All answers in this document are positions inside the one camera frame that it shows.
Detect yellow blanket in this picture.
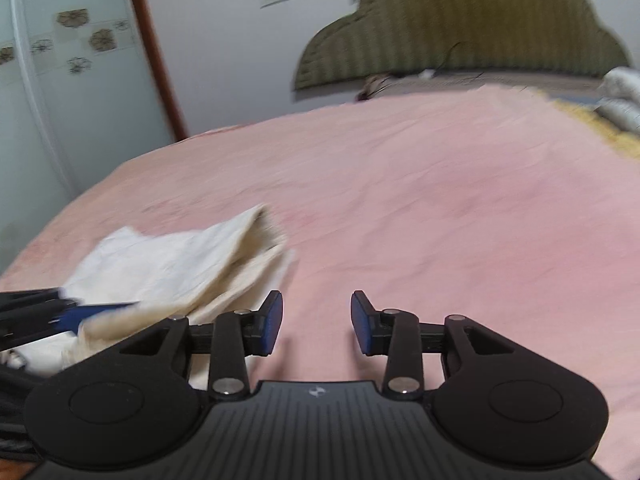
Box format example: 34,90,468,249
552,100,640,160

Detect white lace pants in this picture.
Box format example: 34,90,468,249
1,205,294,377

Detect white printed pillow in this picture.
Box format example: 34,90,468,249
596,66,640,136

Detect frosted floral wardrobe door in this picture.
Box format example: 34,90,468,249
1,0,174,268

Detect beige patterned mattress cover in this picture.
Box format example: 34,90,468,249
357,70,602,105

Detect olive green padded headboard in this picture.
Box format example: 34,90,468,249
294,0,629,91

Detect brown wooden wardrobe frame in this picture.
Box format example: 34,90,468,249
131,0,188,142

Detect black charging cable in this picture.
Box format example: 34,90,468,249
424,40,490,84

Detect pink bed sheet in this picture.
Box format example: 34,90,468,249
1,87,639,479

